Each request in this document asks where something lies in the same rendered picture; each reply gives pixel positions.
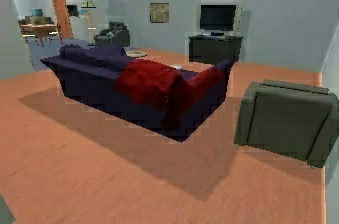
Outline dark grey armchair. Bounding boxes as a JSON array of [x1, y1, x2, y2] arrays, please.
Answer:
[[93, 21, 131, 48]]

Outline round beige coffee table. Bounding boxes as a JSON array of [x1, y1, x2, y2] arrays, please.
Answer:
[[125, 49, 148, 59]]

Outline orange wooden room door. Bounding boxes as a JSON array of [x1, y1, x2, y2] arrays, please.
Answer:
[[52, 0, 74, 40]]

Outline black television cabinet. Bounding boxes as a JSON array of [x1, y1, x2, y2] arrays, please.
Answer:
[[188, 34, 244, 66]]

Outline dark purple sofa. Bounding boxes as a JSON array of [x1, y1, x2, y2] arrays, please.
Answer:
[[40, 43, 235, 144]]

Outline olive green armchair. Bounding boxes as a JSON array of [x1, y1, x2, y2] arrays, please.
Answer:
[[233, 79, 339, 169]]

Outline black television set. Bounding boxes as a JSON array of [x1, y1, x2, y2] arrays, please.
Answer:
[[199, 4, 238, 33]]

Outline brown framed wall picture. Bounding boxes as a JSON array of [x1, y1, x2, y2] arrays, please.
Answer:
[[149, 2, 170, 24]]

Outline red blanket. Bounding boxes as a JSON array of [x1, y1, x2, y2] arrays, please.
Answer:
[[114, 58, 226, 131]]

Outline wooden dining table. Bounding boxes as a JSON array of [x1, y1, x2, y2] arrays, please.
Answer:
[[19, 22, 60, 47]]

